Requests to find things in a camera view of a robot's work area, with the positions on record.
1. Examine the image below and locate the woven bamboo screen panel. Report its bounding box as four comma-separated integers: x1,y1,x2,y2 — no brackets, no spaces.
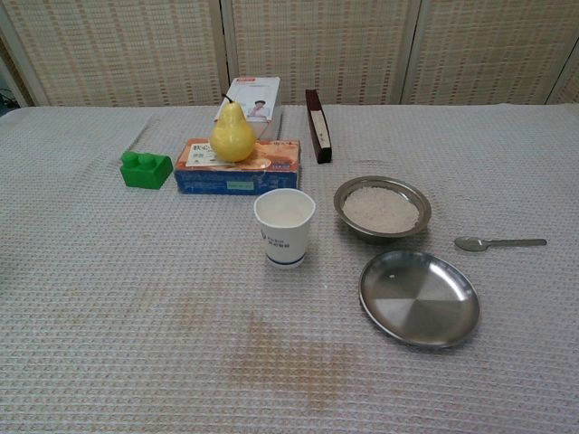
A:
546,42,579,106
221,0,422,108
0,0,230,108
402,0,579,106

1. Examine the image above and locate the steel bowl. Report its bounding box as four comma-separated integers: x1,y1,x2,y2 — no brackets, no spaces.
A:
333,175,432,245

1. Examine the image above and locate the dark red long box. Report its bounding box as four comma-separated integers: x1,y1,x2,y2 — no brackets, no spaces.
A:
304,88,335,165

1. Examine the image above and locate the metal spoon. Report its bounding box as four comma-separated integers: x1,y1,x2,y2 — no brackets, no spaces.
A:
453,235,548,253

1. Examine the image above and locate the beige waffle tablecloth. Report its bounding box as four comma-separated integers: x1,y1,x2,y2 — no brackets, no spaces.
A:
0,103,579,434

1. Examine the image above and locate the white lamp box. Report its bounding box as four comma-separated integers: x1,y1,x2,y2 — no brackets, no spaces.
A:
224,75,284,140

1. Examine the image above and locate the green toy brick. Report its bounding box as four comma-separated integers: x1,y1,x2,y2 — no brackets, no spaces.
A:
119,151,175,190

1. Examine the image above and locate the orange and blue carton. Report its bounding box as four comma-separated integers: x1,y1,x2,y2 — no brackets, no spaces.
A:
173,137,302,196

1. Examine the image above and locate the white rice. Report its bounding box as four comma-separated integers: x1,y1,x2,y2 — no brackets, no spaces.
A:
341,185,420,235

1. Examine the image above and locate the yellow pear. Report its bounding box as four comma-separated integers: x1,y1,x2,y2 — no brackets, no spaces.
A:
208,93,257,163

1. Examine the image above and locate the steel plate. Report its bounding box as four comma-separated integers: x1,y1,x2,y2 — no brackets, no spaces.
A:
358,250,482,349

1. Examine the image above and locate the white paper cup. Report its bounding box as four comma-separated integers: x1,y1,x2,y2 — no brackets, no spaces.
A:
252,188,317,270

